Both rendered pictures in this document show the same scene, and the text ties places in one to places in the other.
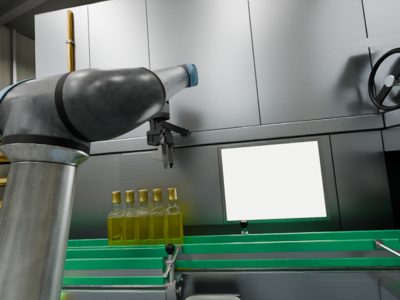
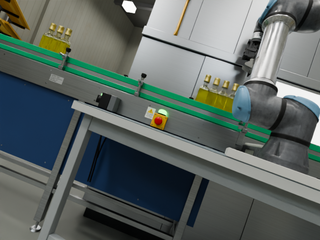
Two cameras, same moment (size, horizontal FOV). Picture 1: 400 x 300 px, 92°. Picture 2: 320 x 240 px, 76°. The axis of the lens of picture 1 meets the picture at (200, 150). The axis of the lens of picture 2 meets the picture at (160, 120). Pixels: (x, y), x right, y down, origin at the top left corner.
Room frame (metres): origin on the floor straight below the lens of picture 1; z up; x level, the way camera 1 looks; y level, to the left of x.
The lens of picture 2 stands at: (-0.44, 0.58, 0.76)
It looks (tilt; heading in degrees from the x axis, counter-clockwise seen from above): 2 degrees up; 358
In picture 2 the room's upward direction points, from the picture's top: 20 degrees clockwise
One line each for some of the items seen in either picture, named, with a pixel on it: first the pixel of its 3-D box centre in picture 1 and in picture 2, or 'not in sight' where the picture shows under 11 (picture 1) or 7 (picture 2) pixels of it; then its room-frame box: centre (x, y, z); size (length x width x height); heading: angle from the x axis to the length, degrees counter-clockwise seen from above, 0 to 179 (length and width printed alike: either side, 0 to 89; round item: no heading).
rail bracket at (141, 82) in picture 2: not in sight; (139, 84); (0.65, 0.71, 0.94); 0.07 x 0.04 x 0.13; 173
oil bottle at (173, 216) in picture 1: (174, 234); not in sight; (0.76, 0.12, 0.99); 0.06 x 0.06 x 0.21; 83
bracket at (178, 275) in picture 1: (176, 290); (238, 138); (0.64, 0.11, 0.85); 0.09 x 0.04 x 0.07; 173
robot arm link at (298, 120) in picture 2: not in sight; (294, 118); (0.22, 0.14, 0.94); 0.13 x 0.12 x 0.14; 78
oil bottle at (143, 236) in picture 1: (145, 235); (217, 108); (0.77, 0.24, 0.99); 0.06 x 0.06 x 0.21; 82
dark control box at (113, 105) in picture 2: not in sight; (109, 103); (0.64, 0.82, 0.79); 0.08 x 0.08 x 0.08; 83
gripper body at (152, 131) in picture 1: (160, 131); (252, 50); (0.76, 0.15, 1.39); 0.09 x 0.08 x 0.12; 78
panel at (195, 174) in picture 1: (216, 184); (263, 102); (0.87, -0.06, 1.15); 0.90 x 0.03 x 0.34; 83
